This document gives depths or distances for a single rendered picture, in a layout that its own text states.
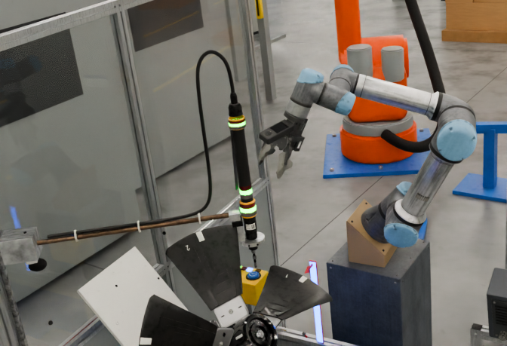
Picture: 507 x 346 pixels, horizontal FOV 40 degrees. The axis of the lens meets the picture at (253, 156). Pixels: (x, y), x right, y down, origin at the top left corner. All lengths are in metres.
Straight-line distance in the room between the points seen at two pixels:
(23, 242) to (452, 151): 1.28
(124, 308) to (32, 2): 2.77
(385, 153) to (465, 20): 4.38
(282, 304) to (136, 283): 0.45
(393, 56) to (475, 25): 4.32
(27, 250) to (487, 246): 3.43
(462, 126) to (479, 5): 7.66
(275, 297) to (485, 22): 7.98
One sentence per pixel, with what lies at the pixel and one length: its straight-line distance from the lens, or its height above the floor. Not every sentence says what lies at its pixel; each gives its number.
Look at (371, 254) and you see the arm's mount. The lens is 2.64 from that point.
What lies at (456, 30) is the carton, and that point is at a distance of 9.93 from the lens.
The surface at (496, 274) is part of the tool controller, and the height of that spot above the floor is 1.25.
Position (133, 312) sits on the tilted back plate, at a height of 1.25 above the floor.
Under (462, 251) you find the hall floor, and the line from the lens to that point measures 4.73.
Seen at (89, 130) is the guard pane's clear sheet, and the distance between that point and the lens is 2.43.
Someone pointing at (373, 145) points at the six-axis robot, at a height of 0.22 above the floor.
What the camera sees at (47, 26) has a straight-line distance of 2.26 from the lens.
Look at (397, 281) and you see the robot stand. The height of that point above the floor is 0.99.
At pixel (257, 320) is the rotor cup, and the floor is 1.24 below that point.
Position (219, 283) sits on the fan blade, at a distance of 2.04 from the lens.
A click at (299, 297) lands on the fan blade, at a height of 1.18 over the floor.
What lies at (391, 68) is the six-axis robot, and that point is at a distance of 5.69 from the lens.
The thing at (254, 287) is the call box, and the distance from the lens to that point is 2.48.
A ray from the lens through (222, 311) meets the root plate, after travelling 2.04.
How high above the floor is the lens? 2.39
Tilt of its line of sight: 22 degrees down
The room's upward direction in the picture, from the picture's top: 7 degrees counter-clockwise
